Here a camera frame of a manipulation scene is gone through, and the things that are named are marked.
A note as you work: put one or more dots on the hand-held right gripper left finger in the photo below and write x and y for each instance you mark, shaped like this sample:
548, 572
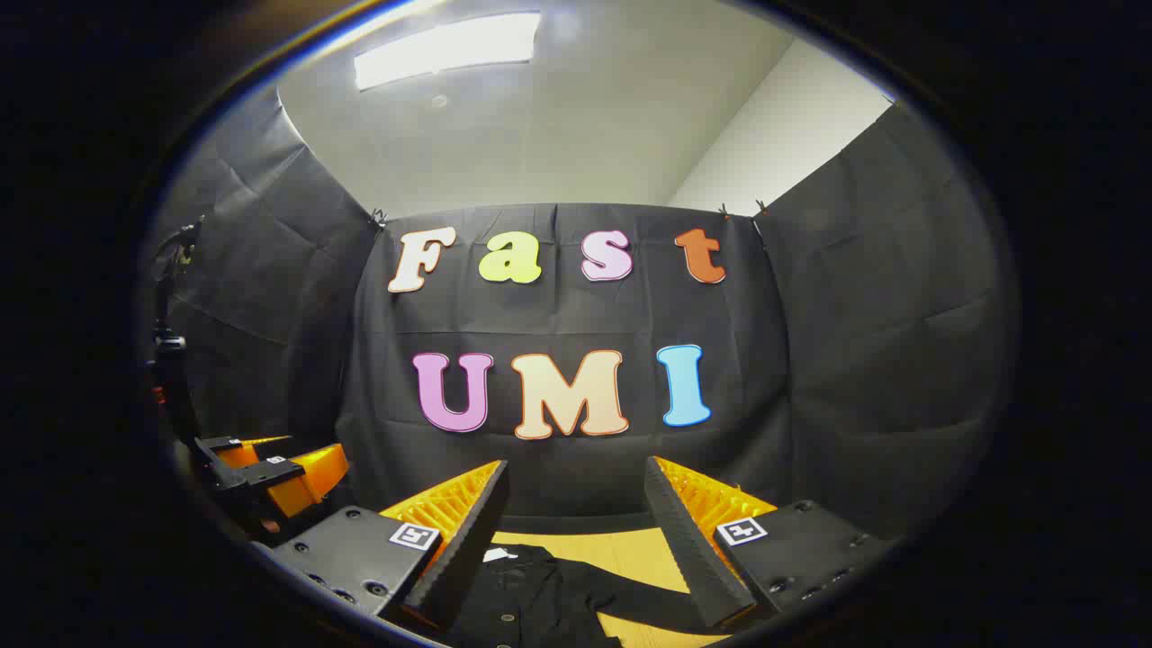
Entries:
468, 549

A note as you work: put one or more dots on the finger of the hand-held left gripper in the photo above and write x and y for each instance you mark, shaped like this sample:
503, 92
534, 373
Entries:
315, 477
238, 454

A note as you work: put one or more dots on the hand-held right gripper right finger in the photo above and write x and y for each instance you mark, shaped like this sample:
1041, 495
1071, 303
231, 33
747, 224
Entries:
693, 549

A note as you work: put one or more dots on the black button jacket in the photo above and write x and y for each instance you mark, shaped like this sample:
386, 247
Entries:
531, 594

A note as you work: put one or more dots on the black backdrop cloth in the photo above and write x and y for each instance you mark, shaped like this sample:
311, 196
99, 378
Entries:
558, 315

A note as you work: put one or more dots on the ceiling light panel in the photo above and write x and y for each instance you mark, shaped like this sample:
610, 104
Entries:
450, 49

